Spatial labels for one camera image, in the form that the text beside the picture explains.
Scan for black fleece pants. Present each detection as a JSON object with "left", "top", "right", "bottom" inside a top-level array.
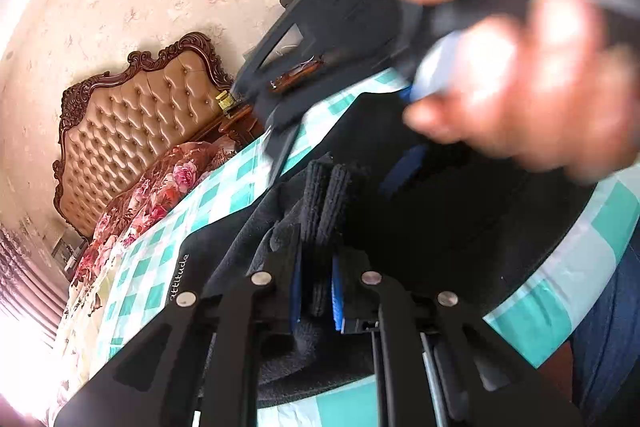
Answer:
[{"left": 164, "top": 91, "right": 599, "bottom": 408}]

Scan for right hand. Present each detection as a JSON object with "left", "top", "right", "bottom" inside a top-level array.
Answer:
[{"left": 404, "top": 0, "right": 639, "bottom": 183}]

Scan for yellow lidded jar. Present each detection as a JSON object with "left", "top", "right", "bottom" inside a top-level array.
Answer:
[{"left": 216, "top": 91, "right": 239, "bottom": 115}]

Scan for wooden nightstand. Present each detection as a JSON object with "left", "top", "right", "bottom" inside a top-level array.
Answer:
[{"left": 191, "top": 104, "right": 264, "bottom": 150}]

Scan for red floral quilt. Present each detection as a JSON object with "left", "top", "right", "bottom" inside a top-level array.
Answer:
[{"left": 70, "top": 136, "right": 236, "bottom": 287}]

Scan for tufted brown headboard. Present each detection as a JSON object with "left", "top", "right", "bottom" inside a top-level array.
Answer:
[{"left": 52, "top": 31, "right": 232, "bottom": 237}]

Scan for green white checkered sheet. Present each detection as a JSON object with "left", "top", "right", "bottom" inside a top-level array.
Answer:
[{"left": 98, "top": 66, "right": 640, "bottom": 427}]

